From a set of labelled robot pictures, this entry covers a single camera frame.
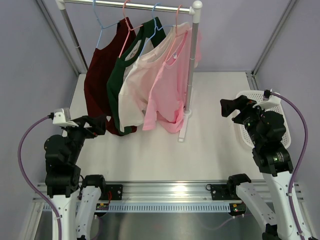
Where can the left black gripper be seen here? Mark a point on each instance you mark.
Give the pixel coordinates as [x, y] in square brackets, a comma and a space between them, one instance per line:
[97, 123]

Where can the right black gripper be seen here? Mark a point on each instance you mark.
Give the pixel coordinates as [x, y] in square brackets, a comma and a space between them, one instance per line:
[242, 103]

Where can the cream white t shirt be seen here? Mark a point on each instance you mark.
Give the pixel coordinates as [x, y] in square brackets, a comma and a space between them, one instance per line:
[134, 93]

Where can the dark red t shirt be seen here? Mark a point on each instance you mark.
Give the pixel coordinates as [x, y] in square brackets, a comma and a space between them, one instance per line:
[99, 71]

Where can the green and white t shirt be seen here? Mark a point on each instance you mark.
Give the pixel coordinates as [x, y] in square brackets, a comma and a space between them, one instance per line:
[145, 41]

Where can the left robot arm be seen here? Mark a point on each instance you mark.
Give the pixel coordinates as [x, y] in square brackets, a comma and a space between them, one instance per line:
[62, 176]

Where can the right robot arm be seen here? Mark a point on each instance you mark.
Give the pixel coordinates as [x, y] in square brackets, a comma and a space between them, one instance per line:
[285, 221]

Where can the pink t shirt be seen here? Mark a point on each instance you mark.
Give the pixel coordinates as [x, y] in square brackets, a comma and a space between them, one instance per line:
[168, 94]

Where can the silver white clothes rack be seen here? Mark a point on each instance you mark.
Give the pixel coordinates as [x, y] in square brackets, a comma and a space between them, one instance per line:
[194, 11]

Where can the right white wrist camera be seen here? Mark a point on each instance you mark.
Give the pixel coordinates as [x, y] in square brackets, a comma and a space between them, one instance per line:
[270, 100]

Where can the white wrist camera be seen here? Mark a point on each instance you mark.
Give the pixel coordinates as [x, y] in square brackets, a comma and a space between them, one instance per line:
[62, 118]
[270, 100]

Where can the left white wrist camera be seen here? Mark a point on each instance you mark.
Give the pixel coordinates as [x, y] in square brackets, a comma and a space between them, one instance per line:
[62, 118]

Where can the right aluminium frame post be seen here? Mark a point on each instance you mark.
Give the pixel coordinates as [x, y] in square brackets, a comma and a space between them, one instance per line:
[251, 75]

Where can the aluminium frame post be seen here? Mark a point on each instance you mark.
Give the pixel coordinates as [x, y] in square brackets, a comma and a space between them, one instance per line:
[251, 75]
[57, 35]

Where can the white slotted cable duct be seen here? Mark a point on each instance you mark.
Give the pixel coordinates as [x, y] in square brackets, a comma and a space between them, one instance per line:
[152, 207]

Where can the aluminium mounting rail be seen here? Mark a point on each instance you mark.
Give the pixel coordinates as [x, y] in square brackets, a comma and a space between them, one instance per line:
[177, 191]

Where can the left aluminium frame post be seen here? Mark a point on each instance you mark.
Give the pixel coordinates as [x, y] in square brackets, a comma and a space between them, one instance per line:
[57, 35]

